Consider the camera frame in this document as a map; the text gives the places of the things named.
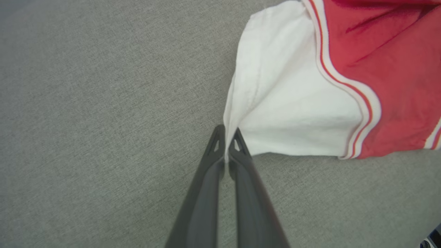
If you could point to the grey fabric sofa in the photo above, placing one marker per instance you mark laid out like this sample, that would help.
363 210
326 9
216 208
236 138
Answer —
103 120

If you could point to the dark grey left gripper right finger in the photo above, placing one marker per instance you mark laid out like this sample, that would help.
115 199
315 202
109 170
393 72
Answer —
255 213

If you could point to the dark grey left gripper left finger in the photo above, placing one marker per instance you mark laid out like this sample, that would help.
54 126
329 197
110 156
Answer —
201 213

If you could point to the red white basketball jersey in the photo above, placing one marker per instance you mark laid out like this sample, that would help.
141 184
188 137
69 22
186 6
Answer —
379 69

